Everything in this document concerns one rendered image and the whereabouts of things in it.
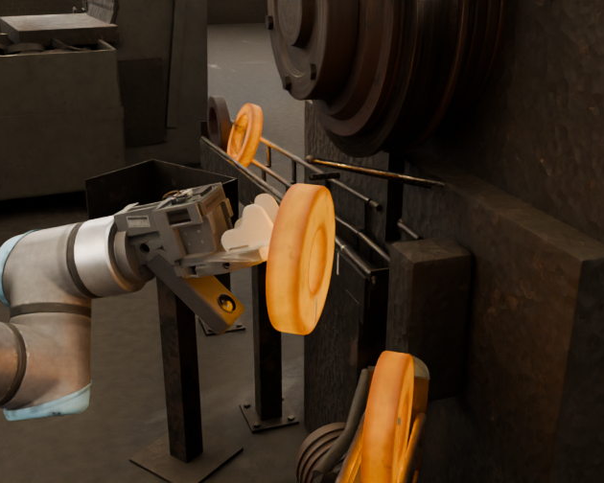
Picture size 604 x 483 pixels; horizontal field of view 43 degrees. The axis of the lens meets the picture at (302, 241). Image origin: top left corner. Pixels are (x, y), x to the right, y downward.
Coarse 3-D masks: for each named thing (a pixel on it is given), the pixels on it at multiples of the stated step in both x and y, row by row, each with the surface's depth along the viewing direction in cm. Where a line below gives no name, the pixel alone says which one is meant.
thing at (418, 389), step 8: (368, 376) 93; (416, 376) 92; (368, 384) 93; (416, 384) 92; (424, 384) 91; (368, 392) 94; (416, 392) 92; (424, 392) 91; (416, 400) 92; (424, 400) 92; (416, 408) 92; (424, 408) 92; (408, 432) 93; (408, 440) 94; (424, 440) 93
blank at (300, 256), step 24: (288, 192) 76; (312, 192) 76; (288, 216) 74; (312, 216) 75; (288, 240) 72; (312, 240) 76; (288, 264) 72; (312, 264) 83; (288, 288) 73; (312, 288) 81; (288, 312) 74; (312, 312) 80
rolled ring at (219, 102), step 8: (216, 96) 225; (208, 104) 231; (216, 104) 221; (224, 104) 221; (208, 112) 232; (216, 112) 222; (224, 112) 220; (208, 120) 234; (216, 120) 234; (224, 120) 220; (208, 128) 235; (216, 128) 235; (224, 128) 220; (216, 136) 234; (224, 136) 221; (216, 144) 232; (224, 144) 222
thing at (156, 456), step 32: (96, 192) 167; (128, 192) 175; (160, 192) 181; (224, 192) 163; (160, 288) 172; (160, 320) 175; (192, 320) 176; (192, 352) 178; (192, 384) 181; (192, 416) 184; (160, 448) 192; (192, 448) 187; (224, 448) 192; (192, 480) 181
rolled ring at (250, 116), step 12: (252, 108) 205; (240, 120) 214; (252, 120) 203; (240, 132) 217; (252, 132) 202; (228, 144) 218; (240, 144) 217; (252, 144) 203; (240, 156) 205; (252, 156) 204
